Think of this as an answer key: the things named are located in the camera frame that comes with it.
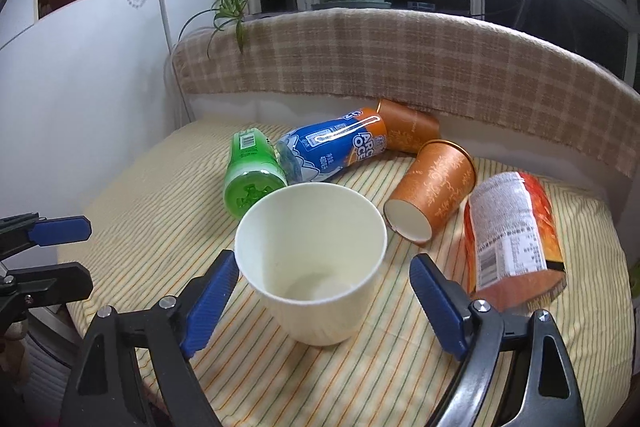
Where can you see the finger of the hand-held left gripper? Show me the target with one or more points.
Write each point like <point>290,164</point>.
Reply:
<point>55,283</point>
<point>60,230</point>

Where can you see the green plant saucer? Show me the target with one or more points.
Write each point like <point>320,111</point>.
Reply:
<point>350,4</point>

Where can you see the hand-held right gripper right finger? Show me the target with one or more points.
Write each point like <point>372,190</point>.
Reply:
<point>440,307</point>

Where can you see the beige plaid cloth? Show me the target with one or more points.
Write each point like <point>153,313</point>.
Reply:
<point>400,57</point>

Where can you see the orange patterned paper cup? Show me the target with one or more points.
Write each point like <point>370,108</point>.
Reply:
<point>440,182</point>
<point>411,127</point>

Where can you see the white paper cup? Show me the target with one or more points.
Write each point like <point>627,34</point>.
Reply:
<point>310,227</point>

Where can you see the yellow striped bed sheet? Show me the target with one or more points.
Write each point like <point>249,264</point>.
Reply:
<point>150,207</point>

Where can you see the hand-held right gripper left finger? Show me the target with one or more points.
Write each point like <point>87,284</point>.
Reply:
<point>209,307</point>

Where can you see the green plastic bottle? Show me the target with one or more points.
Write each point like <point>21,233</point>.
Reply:
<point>249,169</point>

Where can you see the orange snack bag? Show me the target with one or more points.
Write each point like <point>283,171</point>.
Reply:
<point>510,227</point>

